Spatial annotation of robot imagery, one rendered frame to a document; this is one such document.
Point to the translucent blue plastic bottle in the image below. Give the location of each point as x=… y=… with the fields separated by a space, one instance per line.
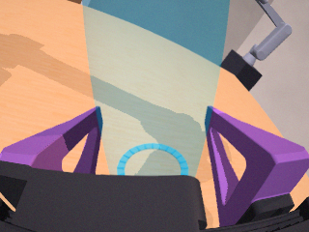
x=154 y=68

